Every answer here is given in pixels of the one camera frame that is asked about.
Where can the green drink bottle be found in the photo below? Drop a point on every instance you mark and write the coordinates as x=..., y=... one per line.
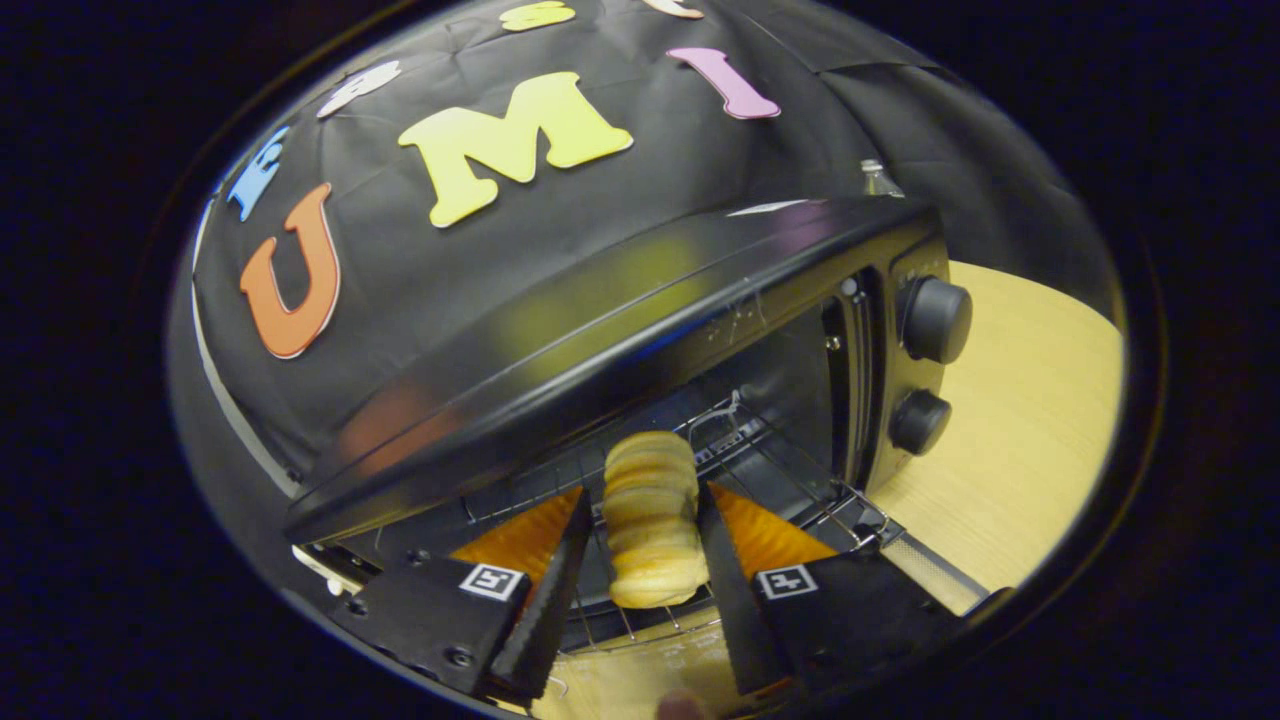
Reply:
x=880, y=182

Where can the white pop-up toaster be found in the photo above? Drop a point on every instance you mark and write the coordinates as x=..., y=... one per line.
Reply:
x=310, y=565

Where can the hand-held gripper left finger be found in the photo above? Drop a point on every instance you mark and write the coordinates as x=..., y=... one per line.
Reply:
x=555, y=600

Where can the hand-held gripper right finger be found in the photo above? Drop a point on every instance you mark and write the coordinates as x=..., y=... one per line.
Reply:
x=730, y=600

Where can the black toaster oven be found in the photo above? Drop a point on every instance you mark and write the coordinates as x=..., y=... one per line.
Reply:
x=600, y=330

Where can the ridged yellow bread roll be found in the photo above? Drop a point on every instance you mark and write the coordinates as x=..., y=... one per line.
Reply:
x=652, y=520

